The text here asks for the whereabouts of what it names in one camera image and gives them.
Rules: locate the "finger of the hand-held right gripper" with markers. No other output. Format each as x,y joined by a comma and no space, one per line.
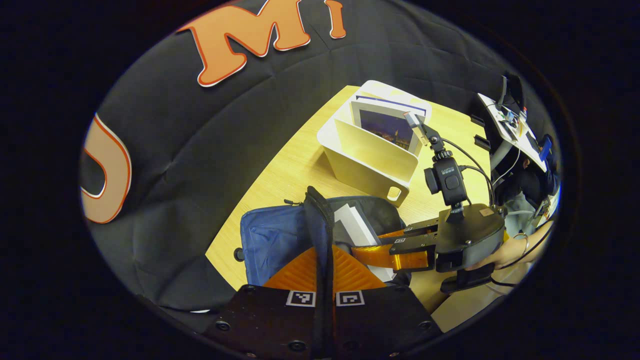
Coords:
417,230
395,257

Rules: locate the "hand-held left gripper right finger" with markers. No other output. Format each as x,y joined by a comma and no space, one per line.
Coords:
385,320

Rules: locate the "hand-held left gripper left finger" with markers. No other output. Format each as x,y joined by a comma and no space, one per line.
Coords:
265,320

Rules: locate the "white book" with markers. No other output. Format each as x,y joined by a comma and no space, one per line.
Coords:
357,225

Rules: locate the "white bookshelf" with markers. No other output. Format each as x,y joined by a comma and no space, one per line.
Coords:
370,170

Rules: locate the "blue schoolbag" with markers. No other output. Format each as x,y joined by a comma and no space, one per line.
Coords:
275,240

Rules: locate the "night city cover book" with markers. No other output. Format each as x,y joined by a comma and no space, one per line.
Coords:
385,127

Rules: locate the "person's white garment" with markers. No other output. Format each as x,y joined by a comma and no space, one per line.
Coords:
475,305

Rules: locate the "white board with electronics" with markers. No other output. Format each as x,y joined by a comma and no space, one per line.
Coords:
515,132

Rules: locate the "black screen device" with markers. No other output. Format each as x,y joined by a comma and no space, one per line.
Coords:
514,92

